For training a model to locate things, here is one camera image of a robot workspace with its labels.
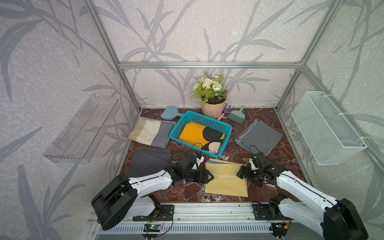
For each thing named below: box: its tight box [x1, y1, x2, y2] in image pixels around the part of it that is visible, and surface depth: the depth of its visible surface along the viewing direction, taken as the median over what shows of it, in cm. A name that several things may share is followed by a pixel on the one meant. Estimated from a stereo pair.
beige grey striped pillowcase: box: [128, 116, 177, 149], surface depth 106 cm
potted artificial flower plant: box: [189, 71, 228, 119], surface depth 97 cm
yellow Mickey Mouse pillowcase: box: [179, 121, 226, 155], surface depth 101 cm
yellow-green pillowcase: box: [204, 158, 249, 197], surface depth 84 cm
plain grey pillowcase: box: [235, 118, 283, 157], surface depth 105 cm
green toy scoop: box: [227, 106, 246, 125], surface depth 118 cm
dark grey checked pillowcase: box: [126, 146, 176, 178], surface depth 93 cm
